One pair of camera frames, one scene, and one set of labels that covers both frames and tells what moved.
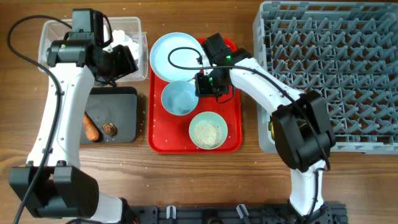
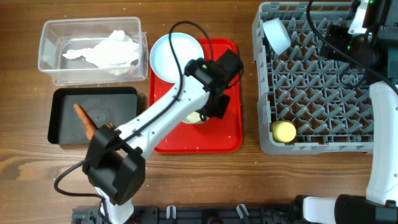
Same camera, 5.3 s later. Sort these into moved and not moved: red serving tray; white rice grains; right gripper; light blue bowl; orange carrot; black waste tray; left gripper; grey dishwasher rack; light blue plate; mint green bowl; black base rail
Moved: light blue bowl; right gripper; white rice grains; mint green bowl; left gripper
Not moved: black waste tray; light blue plate; grey dishwasher rack; orange carrot; black base rail; red serving tray
